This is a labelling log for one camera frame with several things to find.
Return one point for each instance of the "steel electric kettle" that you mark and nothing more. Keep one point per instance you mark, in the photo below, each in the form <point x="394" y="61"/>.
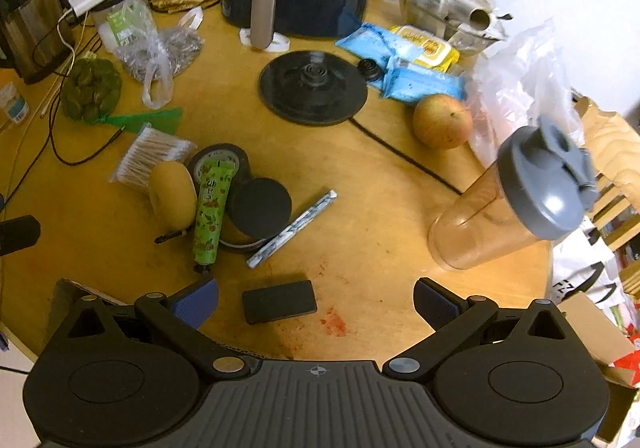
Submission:
<point x="27" y="28"/>

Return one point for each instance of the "brown cardboard box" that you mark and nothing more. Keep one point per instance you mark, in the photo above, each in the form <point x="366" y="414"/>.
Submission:
<point x="590" y="323"/>

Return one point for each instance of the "black round case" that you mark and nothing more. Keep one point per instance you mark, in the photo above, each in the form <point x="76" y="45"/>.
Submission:
<point x="260" y="208"/>

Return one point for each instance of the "green hand cream tube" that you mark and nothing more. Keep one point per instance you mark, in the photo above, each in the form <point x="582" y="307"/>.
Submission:
<point x="212" y="208"/>

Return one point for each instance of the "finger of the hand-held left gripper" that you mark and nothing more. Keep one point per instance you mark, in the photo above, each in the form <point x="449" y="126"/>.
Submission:
<point x="17" y="234"/>

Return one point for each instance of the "small clear bottle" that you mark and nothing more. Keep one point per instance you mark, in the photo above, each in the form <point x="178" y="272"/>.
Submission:
<point x="12" y="103"/>

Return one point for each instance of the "green net bag of chestnuts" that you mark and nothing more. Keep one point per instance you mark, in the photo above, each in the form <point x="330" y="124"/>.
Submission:
<point x="90" y="88"/>

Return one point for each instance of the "yellow wet wipes pack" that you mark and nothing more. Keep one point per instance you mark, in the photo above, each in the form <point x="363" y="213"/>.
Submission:
<point x="430" y="48"/>

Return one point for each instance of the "small black round cap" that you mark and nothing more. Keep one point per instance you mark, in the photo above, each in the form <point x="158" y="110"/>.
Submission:
<point x="370" y="69"/>

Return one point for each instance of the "shaker bottle with grey lid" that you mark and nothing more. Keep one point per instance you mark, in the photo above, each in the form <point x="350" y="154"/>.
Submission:
<point x="505" y="208"/>

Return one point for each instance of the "white lidded plastic jar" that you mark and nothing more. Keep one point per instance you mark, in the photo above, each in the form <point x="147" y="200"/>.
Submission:
<point x="107" y="20"/>

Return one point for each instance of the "silver foil roll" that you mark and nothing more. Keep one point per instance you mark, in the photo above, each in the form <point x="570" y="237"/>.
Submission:
<point x="470" y="15"/>

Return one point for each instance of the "pack of cotton swabs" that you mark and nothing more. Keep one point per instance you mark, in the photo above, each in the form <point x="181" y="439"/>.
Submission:
<point x="145" y="155"/>

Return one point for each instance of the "clear crumpled plastic bag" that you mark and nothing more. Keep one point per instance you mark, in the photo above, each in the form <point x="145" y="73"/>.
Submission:
<point x="525" y="78"/>

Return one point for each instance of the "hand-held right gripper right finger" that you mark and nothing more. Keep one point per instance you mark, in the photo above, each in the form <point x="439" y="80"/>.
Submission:
<point x="434" y="304"/>

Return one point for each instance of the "wooden chair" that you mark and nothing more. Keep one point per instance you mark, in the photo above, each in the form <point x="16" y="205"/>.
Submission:
<point x="612" y="138"/>

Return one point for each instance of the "white paper shopping bag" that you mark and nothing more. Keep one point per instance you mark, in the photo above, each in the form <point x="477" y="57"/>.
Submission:
<point x="582" y="263"/>

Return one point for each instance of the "marbled grey pen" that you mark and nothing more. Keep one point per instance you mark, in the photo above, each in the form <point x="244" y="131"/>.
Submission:
<point x="295" y="227"/>

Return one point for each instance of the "yellow-brown kiwi fruit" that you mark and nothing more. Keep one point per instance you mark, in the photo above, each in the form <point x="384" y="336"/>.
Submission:
<point x="172" y="198"/>

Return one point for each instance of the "black tape roll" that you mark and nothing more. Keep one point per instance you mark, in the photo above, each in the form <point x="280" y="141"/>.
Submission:
<point x="240" y="159"/>

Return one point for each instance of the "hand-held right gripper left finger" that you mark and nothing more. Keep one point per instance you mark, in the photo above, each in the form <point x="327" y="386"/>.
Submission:
<point x="196" y="304"/>

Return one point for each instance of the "clear bag of dark seeds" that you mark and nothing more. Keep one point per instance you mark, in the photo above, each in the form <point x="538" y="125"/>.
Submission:
<point x="172" y="50"/>

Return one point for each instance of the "black round kettle base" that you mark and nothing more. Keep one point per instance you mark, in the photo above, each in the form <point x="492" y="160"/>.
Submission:
<point x="300" y="95"/>

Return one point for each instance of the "blue wet wipes pack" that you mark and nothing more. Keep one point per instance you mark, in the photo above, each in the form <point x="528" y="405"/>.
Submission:
<point x="425" y="85"/>
<point x="367" y="40"/>

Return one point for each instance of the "yellow onion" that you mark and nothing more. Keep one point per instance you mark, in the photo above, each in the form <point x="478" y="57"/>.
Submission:
<point x="442" y="123"/>

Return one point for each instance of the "black rectangular case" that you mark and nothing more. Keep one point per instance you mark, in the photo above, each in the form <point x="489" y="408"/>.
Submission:
<point x="279" y="302"/>

